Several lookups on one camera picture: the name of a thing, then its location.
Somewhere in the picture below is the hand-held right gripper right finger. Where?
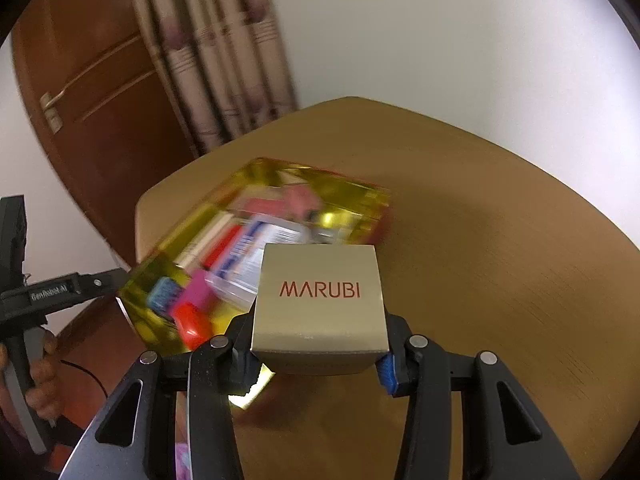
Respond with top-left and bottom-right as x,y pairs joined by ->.
375,312 -> 583,480

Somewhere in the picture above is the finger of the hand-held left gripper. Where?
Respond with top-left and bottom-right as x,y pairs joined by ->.
75,269 -> 132,297

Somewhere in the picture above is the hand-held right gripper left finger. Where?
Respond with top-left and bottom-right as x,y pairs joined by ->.
65,310 -> 263,480

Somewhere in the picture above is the red oval case with ring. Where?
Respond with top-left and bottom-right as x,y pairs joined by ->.
172,301 -> 213,351

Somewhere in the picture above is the teal round keychain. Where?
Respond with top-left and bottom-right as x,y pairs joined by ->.
147,277 -> 181,318

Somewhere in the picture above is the pink eraser block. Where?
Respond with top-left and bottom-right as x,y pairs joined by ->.
175,267 -> 213,311

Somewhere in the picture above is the beige cardboard box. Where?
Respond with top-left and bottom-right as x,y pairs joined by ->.
250,243 -> 391,377

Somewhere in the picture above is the cream long box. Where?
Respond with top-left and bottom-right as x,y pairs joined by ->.
175,212 -> 233,268

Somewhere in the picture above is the clear plastic box with label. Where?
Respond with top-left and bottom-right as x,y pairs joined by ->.
207,212 -> 311,308

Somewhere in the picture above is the pink lip gloss bottle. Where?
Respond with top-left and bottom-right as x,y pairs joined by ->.
235,185 -> 323,223

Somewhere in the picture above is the red tin box gold inside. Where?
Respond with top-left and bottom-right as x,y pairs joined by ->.
116,157 -> 393,409

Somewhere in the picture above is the person's left hand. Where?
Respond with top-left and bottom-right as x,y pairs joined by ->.
26,331 -> 62,423

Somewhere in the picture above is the pink patterned cloth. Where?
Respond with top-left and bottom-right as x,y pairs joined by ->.
172,441 -> 194,480

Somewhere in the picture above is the striped floral curtain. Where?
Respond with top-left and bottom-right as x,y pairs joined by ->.
125,0 -> 301,156

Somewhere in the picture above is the black cable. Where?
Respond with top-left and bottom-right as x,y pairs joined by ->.
59,359 -> 109,402

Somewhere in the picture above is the metal door handle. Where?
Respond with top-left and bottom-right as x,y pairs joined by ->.
40,91 -> 66,133

